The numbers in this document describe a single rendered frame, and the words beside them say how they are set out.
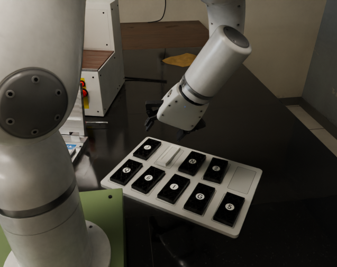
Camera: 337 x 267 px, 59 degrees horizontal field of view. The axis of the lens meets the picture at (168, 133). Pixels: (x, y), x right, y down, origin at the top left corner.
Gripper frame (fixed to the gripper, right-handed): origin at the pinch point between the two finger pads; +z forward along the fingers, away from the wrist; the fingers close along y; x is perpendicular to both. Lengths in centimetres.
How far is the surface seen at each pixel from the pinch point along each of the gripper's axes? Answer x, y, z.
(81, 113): 14.8, -20.1, 20.2
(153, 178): -7.2, 2.8, 12.3
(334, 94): 148, 185, 39
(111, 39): 57, -16, 18
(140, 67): 82, 6, 43
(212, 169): -3.3, 18.7, 5.2
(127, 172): -4.9, -3.5, 16.2
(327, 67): 172, 177, 30
